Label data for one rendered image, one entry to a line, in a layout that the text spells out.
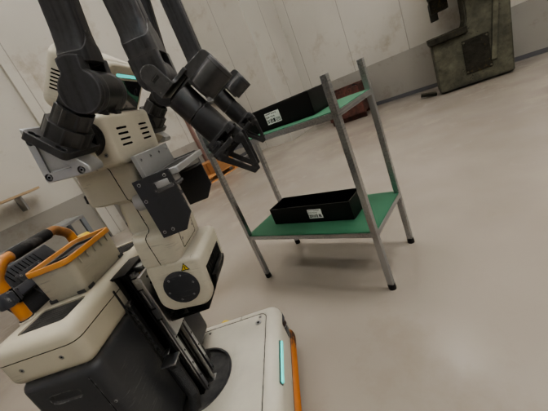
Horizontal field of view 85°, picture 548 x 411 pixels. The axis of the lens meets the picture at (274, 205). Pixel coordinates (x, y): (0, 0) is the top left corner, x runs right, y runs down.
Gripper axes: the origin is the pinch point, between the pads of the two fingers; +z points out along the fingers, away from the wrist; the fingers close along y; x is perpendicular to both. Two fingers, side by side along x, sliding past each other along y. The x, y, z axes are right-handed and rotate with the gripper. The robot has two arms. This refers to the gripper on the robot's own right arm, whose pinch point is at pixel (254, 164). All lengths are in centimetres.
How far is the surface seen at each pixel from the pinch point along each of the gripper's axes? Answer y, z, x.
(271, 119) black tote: 100, -2, -13
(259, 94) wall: 695, -53, -61
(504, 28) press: 431, 173, -368
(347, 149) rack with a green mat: 67, 30, -25
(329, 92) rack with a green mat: 65, 8, -35
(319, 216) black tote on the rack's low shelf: 104, 56, 8
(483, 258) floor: 70, 120, -35
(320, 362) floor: 46, 83, 50
